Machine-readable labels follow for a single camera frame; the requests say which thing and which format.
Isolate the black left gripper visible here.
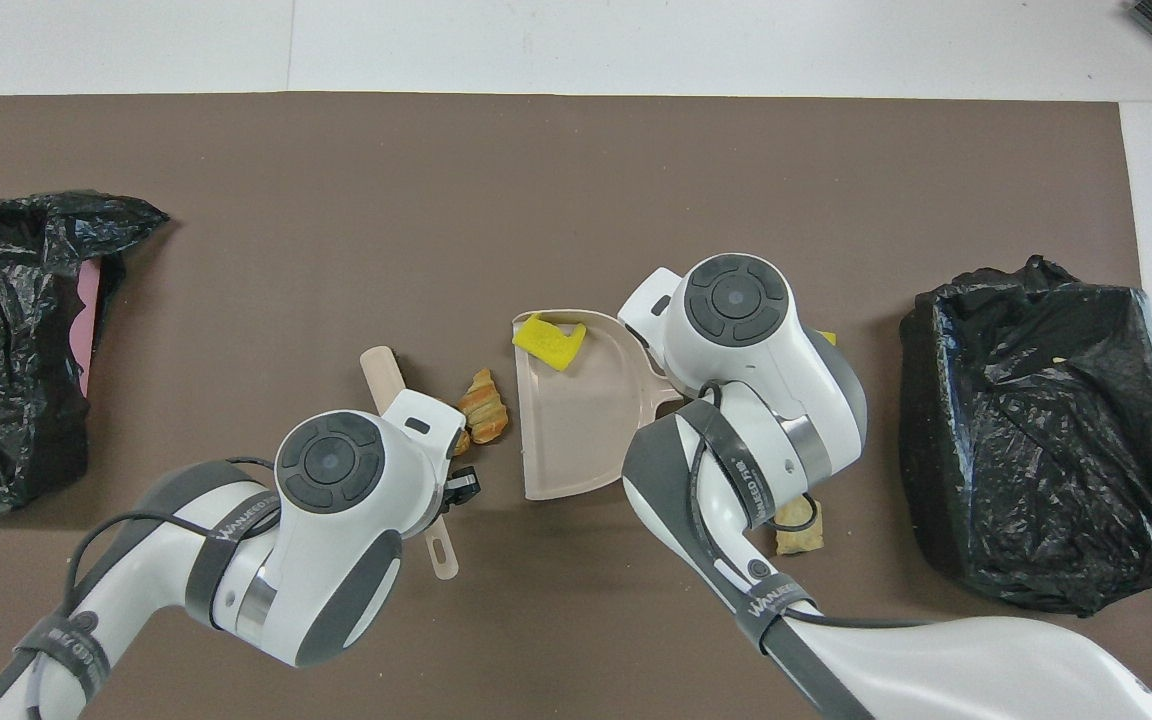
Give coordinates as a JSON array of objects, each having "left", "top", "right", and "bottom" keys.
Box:
[{"left": 441, "top": 465, "right": 482, "bottom": 511}]

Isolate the striped croissant toy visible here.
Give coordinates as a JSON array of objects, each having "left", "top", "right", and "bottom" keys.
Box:
[{"left": 456, "top": 368, "right": 510, "bottom": 446}]

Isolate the beige plastic dustpan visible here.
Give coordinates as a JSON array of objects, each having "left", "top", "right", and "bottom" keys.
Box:
[{"left": 511, "top": 308, "right": 682, "bottom": 501}]

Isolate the beige hand brush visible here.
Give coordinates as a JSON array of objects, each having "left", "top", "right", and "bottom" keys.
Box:
[{"left": 359, "top": 345, "right": 460, "bottom": 581}]

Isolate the notched yellow sponge piece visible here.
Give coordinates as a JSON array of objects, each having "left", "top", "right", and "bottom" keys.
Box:
[{"left": 512, "top": 312, "right": 587, "bottom": 373}]

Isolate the pale dumpling toy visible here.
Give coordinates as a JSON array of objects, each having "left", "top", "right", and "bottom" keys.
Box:
[{"left": 774, "top": 498, "right": 825, "bottom": 556}]

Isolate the left black trash bag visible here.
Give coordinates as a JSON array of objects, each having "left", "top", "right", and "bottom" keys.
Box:
[{"left": 0, "top": 190, "right": 171, "bottom": 514}]

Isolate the black bagged bin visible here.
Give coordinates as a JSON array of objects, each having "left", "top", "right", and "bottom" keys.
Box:
[{"left": 898, "top": 255, "right": 1152, "bottom": 618}]

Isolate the brown table mat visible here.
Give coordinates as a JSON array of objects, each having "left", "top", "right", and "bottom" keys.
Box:
[{"left": 0, "top": 93, "right": 1152, "bottom": 720}]

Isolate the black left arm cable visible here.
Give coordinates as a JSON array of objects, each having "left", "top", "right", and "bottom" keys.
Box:
[{"left": 11, "top": 455, "right": 282, "bottom": 720}]

